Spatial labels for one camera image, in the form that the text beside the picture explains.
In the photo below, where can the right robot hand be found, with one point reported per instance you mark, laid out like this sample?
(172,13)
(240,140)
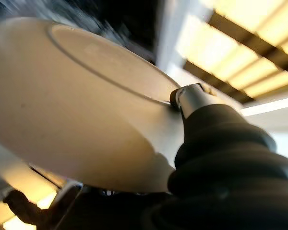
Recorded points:
(230,167)

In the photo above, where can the cream round plate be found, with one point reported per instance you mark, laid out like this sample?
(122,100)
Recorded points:
(74,107)

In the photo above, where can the dark framed yellow window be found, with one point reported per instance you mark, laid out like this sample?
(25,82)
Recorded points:
(254,19)

